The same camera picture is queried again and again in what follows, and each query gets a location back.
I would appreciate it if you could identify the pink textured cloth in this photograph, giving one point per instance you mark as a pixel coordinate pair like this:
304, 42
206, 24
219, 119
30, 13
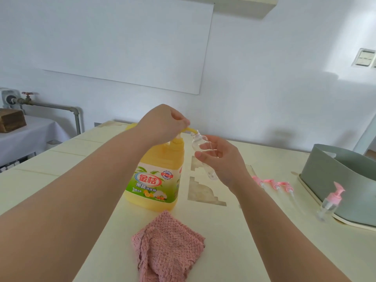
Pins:
167, 246

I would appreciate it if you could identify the white door frame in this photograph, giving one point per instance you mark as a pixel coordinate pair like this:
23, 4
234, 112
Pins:
365, 138

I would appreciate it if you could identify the red pipe valve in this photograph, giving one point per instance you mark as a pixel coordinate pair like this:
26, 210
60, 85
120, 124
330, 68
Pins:
27, 95

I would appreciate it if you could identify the yellow detergent jug with pump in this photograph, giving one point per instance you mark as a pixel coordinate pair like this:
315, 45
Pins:
158, 173

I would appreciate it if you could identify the person's right forearm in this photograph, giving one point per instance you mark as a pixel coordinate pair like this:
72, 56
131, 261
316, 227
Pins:
279, 240

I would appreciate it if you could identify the white wall board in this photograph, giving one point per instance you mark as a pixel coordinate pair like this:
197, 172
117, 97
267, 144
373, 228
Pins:
126, 41

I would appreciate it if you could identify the brown wooden box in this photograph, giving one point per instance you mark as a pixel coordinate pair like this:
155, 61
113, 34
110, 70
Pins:
11, 120

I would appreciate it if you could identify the grey metal pipe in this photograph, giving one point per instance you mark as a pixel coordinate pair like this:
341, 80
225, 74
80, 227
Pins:
53, 106

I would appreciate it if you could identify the white tablecloth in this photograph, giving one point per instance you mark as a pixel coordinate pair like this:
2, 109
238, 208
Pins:
26, 140

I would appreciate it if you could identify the person's left forearm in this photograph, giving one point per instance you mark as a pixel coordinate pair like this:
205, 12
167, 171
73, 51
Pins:
64, 214

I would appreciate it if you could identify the grey-green plastic basket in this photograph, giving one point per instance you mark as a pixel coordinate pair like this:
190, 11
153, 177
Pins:
343, 185

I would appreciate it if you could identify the person's right hand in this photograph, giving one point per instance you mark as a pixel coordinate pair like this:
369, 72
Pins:
229, 164

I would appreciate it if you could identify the pink pump dispenser head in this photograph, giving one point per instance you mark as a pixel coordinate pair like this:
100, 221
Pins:
271, 183
335, 196
258, 181
285, 185

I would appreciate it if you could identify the person's left hand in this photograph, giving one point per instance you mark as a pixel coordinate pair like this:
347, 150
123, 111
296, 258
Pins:
160, 126

